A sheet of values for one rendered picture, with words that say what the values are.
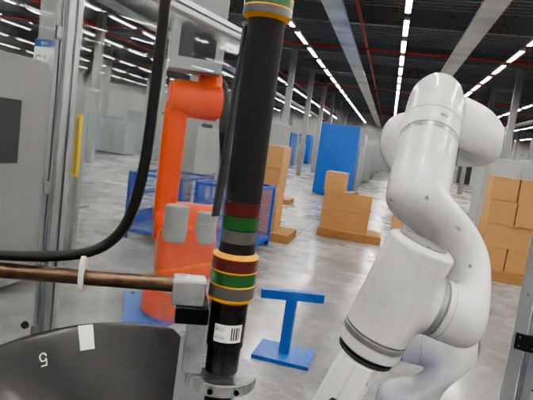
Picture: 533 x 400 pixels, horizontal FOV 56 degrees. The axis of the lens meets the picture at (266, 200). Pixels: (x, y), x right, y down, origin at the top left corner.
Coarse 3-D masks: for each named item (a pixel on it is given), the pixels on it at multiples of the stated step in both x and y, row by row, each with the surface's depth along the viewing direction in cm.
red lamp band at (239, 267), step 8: (216, 256) 45; (216, 264) 45; (224, 264) 45; (232, 264) 45; (240, 264) 45; (248, 264) 45; (256, 264) 46; (232, 272) 45; (240, 272) 45; (248, 272) 45
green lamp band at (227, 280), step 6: (210, 276) 46; (216, 276) 45; (222, 276) 45; (228, 276) 45; (234, 276) 45; (240, 276) 45; (246, 276) 45; (252, 276) 46; (216, 282) 45; (222, 282) 45; (228, 282) 45; (234, 282) 45; (240, 282) 45; (246, 282) 45; (252, 282) 46
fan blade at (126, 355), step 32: (0, 352) 56; (64, 352) 58; (96, 352) 59; (128, 352) 60; (160, 352) 62; (0, 384) 54; (32, 384) 55; (64, 384) 56; (96, 384) 56; (128, 384) 57; (160, 384) 59
